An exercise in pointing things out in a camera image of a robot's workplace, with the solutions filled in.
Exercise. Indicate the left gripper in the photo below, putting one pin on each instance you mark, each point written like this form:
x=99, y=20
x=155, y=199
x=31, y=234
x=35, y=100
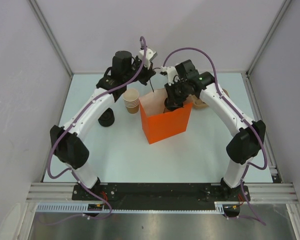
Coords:
x=147, y=74

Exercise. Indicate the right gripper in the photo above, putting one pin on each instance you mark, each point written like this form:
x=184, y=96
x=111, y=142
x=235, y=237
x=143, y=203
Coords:
x=171, y=97

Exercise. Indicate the orange paper bag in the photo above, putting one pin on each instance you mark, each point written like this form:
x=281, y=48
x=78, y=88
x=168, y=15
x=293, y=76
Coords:
x=159, y=123

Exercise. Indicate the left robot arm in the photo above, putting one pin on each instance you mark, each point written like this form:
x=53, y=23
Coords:
x=67, y=141

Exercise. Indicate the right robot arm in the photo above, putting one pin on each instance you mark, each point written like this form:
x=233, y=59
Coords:
x=184, y=80

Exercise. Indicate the remaining cardboard cup carrier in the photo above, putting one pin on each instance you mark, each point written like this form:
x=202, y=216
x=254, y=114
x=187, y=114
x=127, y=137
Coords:
x=200, y=102

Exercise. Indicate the stack of brown paper cups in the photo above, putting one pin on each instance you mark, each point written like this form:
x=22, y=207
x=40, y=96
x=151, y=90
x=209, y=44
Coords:
x=131, y=100

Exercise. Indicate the stack of black lids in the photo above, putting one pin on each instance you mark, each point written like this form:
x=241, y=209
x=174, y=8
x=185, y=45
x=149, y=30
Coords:
x=107, y=118

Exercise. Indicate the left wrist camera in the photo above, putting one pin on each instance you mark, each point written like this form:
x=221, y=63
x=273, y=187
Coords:
x=149, y=56

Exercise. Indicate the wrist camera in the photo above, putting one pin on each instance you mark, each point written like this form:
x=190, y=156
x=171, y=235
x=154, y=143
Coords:
x=171, y=73
x=149, y=56

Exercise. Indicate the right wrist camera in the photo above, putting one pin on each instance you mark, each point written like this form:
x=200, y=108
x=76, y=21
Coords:
x=171, y=73

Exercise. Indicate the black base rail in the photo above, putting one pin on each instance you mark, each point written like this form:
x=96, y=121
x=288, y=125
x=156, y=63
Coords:
x=168, y=194

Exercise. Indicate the white slotted cable duct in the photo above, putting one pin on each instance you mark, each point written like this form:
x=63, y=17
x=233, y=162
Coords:
x=97, y=208

